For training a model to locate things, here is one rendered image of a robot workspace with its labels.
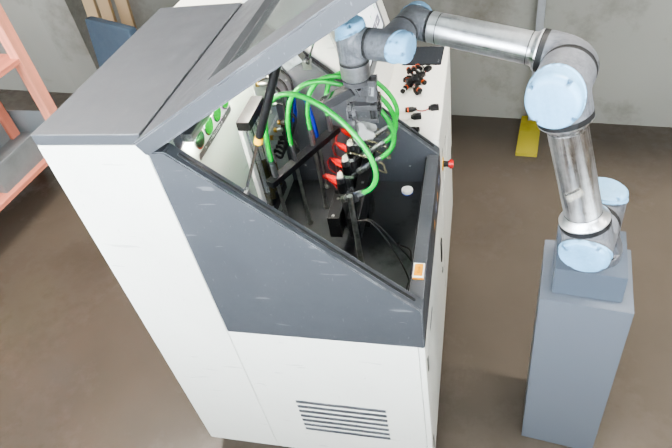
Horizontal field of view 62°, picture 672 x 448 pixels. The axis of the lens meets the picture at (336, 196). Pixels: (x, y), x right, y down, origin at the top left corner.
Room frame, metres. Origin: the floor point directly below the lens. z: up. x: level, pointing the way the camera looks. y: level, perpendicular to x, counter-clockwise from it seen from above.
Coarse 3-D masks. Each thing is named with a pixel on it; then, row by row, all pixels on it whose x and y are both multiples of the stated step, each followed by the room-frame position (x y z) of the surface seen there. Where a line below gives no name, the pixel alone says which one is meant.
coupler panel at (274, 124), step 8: (264, 80) 1.64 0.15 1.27; (256, 88) 1.57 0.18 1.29; (264, 88) 1.62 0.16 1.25; (272, 104) 1.60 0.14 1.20; (272, 112) 1.56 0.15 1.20; (272, 120) 1.62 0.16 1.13; (280, 120) 1.66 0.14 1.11; (272, 128) 1.61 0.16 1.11; (280, 128) 1.61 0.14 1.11; (272, 136) 1.57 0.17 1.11; (272, 144) 1.58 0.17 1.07
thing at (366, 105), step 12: (348, 84) 1.25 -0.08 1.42; (360, 84) 1.24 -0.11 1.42; (372, 84) 1.24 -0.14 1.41; (360, 96) 1.26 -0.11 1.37; (372, 96) 1.25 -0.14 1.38; (348, 108) 1.25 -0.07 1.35; (360, 108) 1.24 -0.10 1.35; (372, 108) 1.23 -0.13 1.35; (360, 120) 1.25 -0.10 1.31; (372, 120) 1.23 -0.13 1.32
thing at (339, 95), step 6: (336, 90) 1.31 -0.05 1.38; (342, 90) 1.28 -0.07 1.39; (348, 90) 1.26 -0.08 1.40; (324, 96) 1.31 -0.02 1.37; (330, 96) 1.29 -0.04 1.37; (336, 96) 1.27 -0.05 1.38; (342, 96) 1.27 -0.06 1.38; (348, 96) 1.26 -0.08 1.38; (324, 102) 1.29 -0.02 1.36; (330, 102) 1.28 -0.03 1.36; (336, 102) 1.27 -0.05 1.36; (318, 108) 1.29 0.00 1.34
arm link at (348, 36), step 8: (360, 16) 1.28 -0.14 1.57; (344, 24) 1.25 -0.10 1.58; (352, 24) 1.24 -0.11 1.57; (360, 24) 1.25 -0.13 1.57; (336, 32) 1.26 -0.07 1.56; (344, 32) 1.24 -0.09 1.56; (352, 32) 1.24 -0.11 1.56; (360, 32) 1.24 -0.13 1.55; (336, 40) 1.26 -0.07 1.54; (344, 40) 1.24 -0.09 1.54; (352, 40) 1.24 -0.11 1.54; (360, 40) 1.22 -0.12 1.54; (344, 48) 1.24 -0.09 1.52; (352, 48) 1.23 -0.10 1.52; (360, 48) 1.22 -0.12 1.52; (344, 56) 1.25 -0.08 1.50; (352, 56) 1.24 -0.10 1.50; (360, 56) 1.22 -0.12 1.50; (344, 64) 1.25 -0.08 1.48; (352, 64) 1.24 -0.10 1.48; (360, 64) 1.24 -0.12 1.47
